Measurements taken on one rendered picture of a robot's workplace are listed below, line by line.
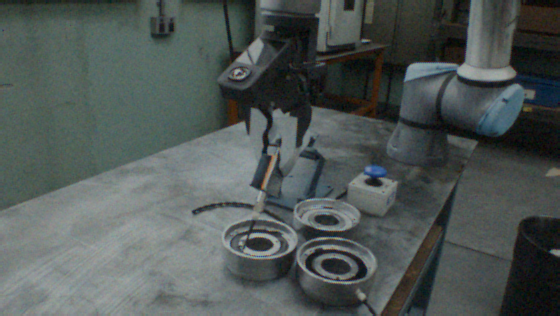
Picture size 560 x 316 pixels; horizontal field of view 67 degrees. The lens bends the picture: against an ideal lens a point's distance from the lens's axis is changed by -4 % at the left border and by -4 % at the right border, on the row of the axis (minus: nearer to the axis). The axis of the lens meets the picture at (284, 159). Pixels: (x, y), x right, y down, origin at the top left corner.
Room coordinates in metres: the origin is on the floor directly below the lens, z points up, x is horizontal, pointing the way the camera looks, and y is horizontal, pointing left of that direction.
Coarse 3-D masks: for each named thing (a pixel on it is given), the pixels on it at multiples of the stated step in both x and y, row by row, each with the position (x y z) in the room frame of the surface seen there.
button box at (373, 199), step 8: (360, 176) 0.76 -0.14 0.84; (368, 176) 0.76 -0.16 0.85; (352, 184) 0.72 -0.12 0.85; (360, 184) 0.72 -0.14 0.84; (368, 184) 0.72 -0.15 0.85; (376, 184) 0.72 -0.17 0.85; (384, 184) 0.73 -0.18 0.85; (392, 184) 0.73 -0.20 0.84; (352, 192) 0.71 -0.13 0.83; (360, 192) 0.70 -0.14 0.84; (368, 192) 0.70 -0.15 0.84; (376, 192) 0.69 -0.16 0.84; (384, 192) 0.69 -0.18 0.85; (392, 192) 0.72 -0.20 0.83; (352, 200) 0.71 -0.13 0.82; (360, 200) 0.70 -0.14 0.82; (368, 200) 0.70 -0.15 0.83; (376, 200) 0.69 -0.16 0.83; (384, 200) 0.68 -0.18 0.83; (392, 200) 0.73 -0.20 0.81; (360, 208) 0.70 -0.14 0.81; (368, 208) 0.70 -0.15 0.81; (376, 208) 0.69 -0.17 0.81; (384, 208) 0.69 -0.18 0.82
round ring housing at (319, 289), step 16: (320, 240) 0.53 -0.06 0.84; (336, 240) 0.53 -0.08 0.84; (304, 256) 0.50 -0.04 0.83; (320, 256) 0.50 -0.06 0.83; (336, 256) 0.51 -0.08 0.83; (368, 256) 0.50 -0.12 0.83; (304, 272) 0.46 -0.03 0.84; (320, 272) 0.47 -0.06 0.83; (336, 272) 0.50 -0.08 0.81; (352, 272) 0.47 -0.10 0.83; (368, 272) 0.47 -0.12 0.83; (304, 288) 0.46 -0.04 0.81; (320, 288) 0.44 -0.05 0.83; (336, 288) 0.43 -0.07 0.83; (352, 288) 0.44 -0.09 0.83; (368, 288) 0.45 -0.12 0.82; (336, 304) 0.44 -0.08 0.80; (352, 304) 0.44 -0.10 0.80
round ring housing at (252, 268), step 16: (240, 224) 0.56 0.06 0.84; (256, 224) 0.57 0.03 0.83; (272, 224) 0.57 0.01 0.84; (224, 240) 0.51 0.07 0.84; (256, 240) 0.54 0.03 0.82; (272, 240) 0.54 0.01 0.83; (288, 240) 0.54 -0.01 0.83; (224, 256) 0.50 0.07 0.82; (240, 256) 0.48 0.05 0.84; (272, 256) 0.48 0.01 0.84; (288, 256) 0.49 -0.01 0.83; (240, 272) 0.48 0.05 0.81; (256, 272) 0.47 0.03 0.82; (272, 272) 0.48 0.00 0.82
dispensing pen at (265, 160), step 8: (280, 144) 0.57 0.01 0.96; (264, 160) 0.55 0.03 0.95; (256, 168) 0.54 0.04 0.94; (264, 168) 0.54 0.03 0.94; (256, 176) 0.53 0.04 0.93; (264, 176) 0.53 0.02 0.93; (256, 184) 0.53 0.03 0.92; (264, 192) 0.53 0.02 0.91; (256, 200) 0.53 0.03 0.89; (264, 200) 0.53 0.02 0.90; (256, 208) 0.52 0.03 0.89; (256, 216) 0.52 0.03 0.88; (248, 232) 0.51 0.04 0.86
